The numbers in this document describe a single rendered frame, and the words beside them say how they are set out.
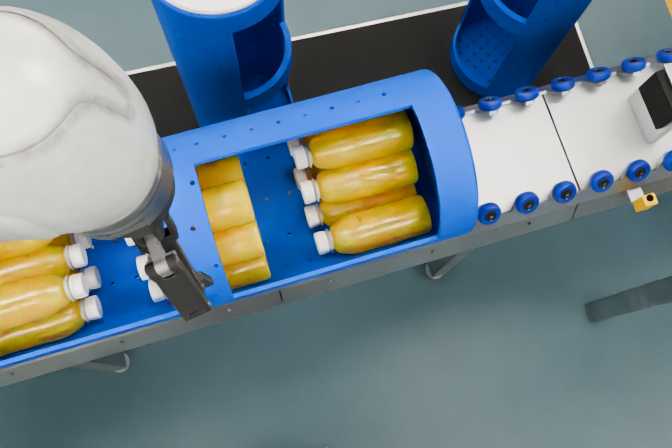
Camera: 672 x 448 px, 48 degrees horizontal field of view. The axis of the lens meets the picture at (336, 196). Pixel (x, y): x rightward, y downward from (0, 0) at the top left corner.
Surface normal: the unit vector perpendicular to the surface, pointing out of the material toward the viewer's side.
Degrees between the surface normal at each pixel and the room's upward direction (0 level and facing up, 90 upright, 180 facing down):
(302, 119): 33
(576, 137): 0
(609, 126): 0
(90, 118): 75
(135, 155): 86
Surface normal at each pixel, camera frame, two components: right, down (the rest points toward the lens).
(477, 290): 0.04, -0.25
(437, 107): -0.03, -0.47
